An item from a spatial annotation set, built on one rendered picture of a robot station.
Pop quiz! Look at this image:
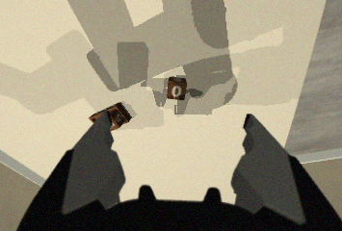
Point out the brown wooden tray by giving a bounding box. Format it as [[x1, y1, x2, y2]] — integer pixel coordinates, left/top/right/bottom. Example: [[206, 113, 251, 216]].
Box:
[[89, 103, 131, 125]]

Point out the brown number cube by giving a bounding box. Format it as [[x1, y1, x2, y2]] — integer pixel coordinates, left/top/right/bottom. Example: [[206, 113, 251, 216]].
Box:
[[109, 109, 124, 131], [167, 77, 187, 100]]

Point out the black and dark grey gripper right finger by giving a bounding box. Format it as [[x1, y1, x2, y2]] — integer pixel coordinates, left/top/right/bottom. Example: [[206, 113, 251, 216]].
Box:
[[230, 114, 342, 231]]

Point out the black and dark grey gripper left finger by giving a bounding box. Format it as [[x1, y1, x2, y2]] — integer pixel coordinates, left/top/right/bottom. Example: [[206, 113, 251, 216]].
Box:
[[16, 111, 126, 231]]

